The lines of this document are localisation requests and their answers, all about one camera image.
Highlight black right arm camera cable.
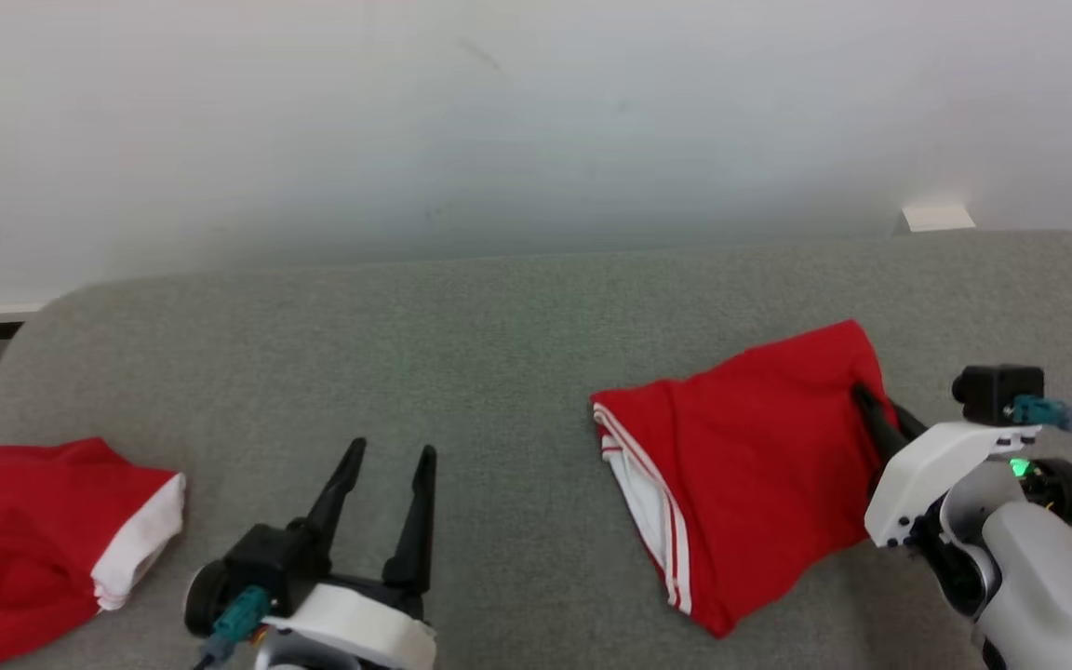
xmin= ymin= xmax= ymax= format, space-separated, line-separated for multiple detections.
xmin=1011 ymin=395 xmax=1072 ymax=469

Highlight small white wall box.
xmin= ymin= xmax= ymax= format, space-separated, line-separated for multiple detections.
xmin=894 ymin=205 xmax=976 ymax=234

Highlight red Bulls basketball jersey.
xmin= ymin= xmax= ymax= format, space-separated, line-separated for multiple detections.
xmin=590 ymin=319 xmax=900 ymax=639

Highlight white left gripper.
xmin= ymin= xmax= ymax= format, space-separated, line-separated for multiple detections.
xmin=285 ymin=436 xmax=439 ymax=670

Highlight red shorts with white hem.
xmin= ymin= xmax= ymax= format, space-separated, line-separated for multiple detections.
xmin=0 ymin=437 xmax=186 ymax=670

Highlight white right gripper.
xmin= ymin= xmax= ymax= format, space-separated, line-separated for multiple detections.
xmin=851 ymin=382 xmax=1041 ymax=550

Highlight grey fabric mat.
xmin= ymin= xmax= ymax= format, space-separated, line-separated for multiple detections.
xmin=0 ymin=230 xmax=1072 ymax=670

